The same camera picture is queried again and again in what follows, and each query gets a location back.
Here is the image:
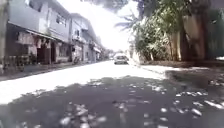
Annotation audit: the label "white car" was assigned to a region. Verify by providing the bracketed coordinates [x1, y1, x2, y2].
[113, 52, 130, 66]

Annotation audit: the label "grey concrete road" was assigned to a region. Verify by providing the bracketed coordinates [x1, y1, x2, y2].
[0, 59, 224, 128]

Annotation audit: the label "green trees and bushes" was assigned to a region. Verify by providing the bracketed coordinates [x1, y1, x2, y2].
[114, 0, 224, 63]

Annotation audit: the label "row of grey buildings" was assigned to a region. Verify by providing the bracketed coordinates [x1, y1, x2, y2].
[0, 0, 112, 73]

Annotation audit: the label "pole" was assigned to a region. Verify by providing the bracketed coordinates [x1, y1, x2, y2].
[0, 0, 10, 75]

